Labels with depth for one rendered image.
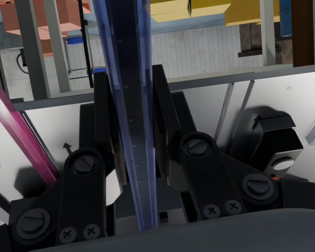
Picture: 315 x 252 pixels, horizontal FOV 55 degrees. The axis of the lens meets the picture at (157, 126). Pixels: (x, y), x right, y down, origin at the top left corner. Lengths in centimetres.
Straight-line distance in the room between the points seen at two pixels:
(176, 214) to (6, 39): 514
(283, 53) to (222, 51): 339
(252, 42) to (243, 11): 157
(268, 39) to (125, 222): 79
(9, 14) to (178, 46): 645
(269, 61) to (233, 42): 853
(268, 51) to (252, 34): 517
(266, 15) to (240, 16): 366
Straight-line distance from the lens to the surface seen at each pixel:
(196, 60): 943
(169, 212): 41
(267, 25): 105
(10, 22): 369
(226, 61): 952
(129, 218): 40
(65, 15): 348
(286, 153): 37
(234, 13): 470
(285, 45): 643
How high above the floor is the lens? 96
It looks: 11 degrees up
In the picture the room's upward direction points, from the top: 173 degrees clockwise
